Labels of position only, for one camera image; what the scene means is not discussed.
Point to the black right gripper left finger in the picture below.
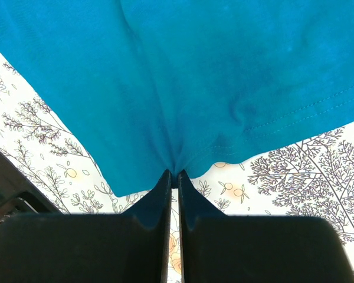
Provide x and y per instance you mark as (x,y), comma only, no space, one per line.
(128,247)

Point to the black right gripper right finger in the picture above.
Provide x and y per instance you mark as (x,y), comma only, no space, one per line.
(216,247)

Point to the blue t shirt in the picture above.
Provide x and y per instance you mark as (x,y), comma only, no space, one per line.
(149,86)

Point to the floral patterned table mat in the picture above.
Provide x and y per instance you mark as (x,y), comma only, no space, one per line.
(313,177)

